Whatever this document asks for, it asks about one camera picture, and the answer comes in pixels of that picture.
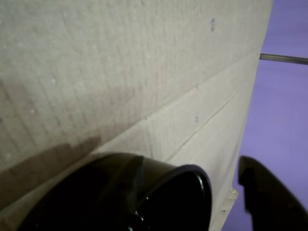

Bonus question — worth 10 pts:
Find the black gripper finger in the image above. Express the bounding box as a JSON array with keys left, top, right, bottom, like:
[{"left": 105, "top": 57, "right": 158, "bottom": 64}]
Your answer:
[
  {"left": 237, "top": 155, "right": 308, "bottom": 231},
  {"left": 74, "top": 155, "right": 145, "bottom": 231}
]

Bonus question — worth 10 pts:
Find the black round plastic bowl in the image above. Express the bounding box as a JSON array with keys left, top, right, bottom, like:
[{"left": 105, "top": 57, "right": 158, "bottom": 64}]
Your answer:
[{"left": 21, "top": 152, "right": 213, "bottom": 231}]

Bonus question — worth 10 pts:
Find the thin dark metal rod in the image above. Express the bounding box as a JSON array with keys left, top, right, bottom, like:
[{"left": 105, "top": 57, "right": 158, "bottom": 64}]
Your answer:
[{"left": 259, "top": 53, "right": 308, "bottom": 66}]

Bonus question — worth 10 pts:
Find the brown corrugated cardboard sheet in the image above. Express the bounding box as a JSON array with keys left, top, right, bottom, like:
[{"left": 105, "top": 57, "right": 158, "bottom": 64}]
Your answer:
[{"left": 0, "top": 0, "right": 275, "bottom": 231}]

